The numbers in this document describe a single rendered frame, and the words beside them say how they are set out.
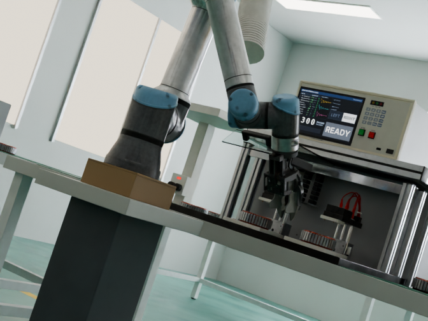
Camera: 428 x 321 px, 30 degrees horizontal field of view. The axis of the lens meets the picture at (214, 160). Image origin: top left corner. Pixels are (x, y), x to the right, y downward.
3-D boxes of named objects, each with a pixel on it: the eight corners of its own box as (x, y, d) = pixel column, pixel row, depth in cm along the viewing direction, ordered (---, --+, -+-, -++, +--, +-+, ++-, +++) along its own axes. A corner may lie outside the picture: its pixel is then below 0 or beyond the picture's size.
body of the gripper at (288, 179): (262, 192, 222) (262, 151, 218) (280, 183, 228) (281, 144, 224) (285, 199, 217) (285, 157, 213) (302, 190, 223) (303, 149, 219)
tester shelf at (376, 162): (420, 180, 241) (425, 166, 241) (244, 137, 282) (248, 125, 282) (465, 208, 276) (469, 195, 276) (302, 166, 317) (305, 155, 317)
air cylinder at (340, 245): (342, 258, 251) (347, 241, 252) (321, 251, 256) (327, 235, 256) (348, 260, 255) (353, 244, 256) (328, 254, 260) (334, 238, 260)
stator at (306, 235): (323, 248, 237) (327, 235, 237) (292, 237, 243) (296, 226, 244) (339, 253, 245) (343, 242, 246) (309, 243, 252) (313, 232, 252)
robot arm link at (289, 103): (270, 92, 218) (301, 92, 217) (269, 130, 222) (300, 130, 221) (267, 99, 211) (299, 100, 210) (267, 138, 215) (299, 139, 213)
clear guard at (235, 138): (282, 156, 241) (288, 138, 241) (221, 141, 255) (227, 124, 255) (330, 180, 266) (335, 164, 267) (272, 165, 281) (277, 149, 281)
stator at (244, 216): (256, 226, 251) (260, 214, 251) (230, 218, 259) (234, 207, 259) (276, 232, 259) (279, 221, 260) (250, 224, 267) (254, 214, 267)
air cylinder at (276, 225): (279, 237, 266) (285, 222, 266) (262, 232, 271) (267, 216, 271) (286, 240, 270) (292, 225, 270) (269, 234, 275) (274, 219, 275)
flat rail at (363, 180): (405, 195, 242) (408, 186, 242) (244, 154, 279) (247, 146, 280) (406, 196, 243) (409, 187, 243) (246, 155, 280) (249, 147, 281)
